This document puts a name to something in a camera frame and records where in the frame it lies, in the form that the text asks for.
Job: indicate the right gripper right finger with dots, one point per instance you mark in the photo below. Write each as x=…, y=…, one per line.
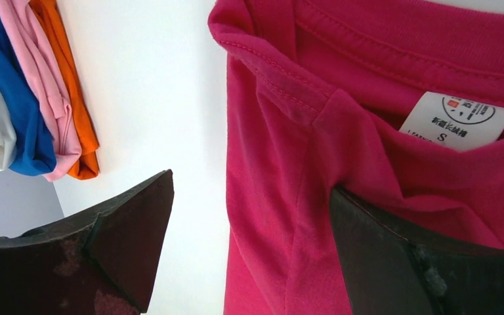
x=393, y=266

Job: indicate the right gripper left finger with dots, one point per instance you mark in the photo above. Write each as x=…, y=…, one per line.
x=102, y=260

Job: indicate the magenta t-shirt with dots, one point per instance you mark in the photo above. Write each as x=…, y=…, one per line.
x=317, y=93

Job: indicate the orange folded t-shirt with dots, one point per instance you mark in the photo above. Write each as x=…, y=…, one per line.
x=48, y=15

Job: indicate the blue folded t-shirt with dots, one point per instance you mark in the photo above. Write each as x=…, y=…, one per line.
x=34, y=146

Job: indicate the pink folded t-shirt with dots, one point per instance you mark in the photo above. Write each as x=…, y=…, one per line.
x=42, y=73

